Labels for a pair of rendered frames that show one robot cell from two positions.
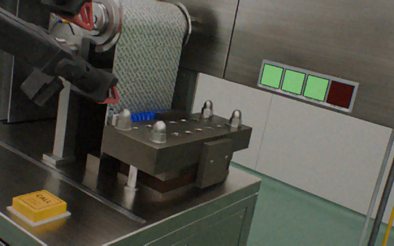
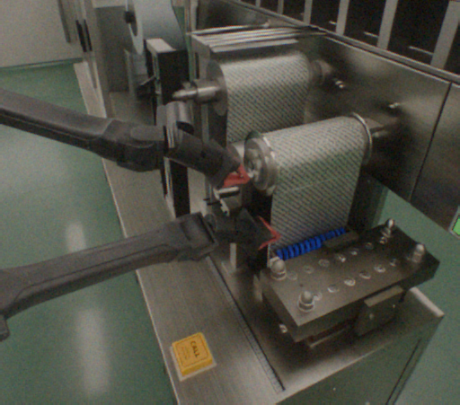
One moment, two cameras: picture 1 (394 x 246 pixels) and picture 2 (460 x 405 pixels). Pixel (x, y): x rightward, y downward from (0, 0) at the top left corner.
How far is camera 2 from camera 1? 0.58 m
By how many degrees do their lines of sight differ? 35
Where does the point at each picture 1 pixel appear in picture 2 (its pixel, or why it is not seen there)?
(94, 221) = (233, 381)
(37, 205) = (186, 359)
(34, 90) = not seen: hidden behind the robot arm
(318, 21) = not seen: outside the picture
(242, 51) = (435, 183)
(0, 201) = (167, 335)
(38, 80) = not seen: hidden behind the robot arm
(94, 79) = (244, 239)
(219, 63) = (406, 186)
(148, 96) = (316, 223)
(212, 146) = (373, 305)
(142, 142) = (287, 310)
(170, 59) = (344, 185)
